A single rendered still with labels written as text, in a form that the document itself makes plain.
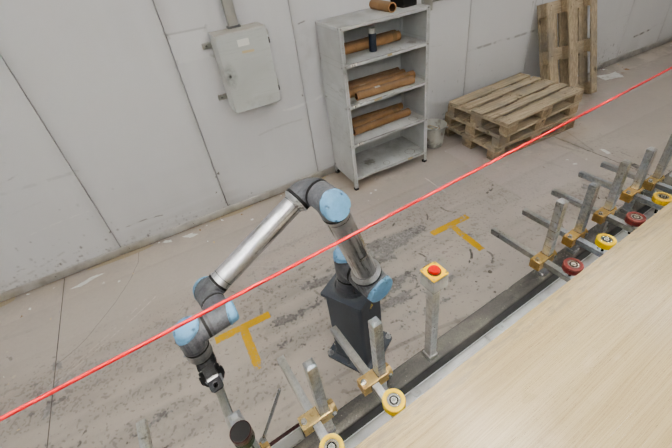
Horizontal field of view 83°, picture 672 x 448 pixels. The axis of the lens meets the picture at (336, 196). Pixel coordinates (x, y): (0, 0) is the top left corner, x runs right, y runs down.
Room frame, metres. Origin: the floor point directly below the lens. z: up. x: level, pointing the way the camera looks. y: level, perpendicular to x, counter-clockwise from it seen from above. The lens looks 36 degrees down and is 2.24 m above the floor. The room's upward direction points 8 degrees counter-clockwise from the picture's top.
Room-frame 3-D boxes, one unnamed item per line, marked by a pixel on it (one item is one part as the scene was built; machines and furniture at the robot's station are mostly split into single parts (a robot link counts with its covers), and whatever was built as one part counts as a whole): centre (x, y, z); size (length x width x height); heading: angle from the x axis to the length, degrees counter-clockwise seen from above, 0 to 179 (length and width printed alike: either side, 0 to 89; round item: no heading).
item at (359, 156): (3.50, -0.53, 0.78); 0.90 x 0.45 x 1.55; 113
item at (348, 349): (0.80, 0.00, 0.82); 0.44 x 0.03 x 0.04; 27
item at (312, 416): (0.64, 0.18, 0.84); 0.14 x 0.06 x 0.05; 117
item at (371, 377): (0.75, -0.05, 0.82); 0.14 x 0.06 x 0.05; 117
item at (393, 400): (0.62, -0.09, 0.85); 0.08 x 0.08 x 0.11
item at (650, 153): (1.56, -1.62, 0.88); 0.04 x 0.04 x 0.48; 27
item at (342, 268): (1.40, -0.02, 0.79); 0.17 x 0.15 x 0.18; 33
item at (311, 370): (0.65, 0.16, 0.92); 0.04 x 0.04 x 0.48; 27
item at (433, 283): (0.88, -0.30, 1.18); 0.07 x 0.07 x 0.08; 27
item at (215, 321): (0.89, 0.48, 1.14); 0.12 x 0.12 x 0.09; 33
